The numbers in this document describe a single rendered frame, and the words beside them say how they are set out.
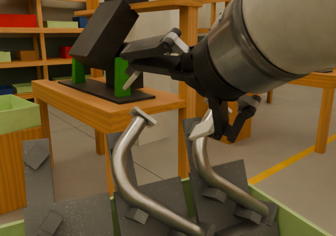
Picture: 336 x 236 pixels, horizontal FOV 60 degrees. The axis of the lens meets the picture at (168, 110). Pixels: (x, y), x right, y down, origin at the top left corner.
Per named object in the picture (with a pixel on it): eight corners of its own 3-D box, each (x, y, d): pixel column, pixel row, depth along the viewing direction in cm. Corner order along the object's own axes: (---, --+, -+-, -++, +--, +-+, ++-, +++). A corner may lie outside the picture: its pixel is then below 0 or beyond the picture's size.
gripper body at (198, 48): (284, 54, 31) (233, 83, 39) (225, 2, 30) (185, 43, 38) (260, 107, 28) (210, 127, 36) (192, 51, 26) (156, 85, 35)
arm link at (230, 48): (264, -45, 25) (225, -3, 30) (221, 22, 21) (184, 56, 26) (336, 24, 27) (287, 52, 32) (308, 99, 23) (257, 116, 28)
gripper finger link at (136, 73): (138, 75, 40) (134, 72, 40) (125, 91, 46) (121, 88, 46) (149, 60, 41) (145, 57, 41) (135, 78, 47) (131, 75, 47)
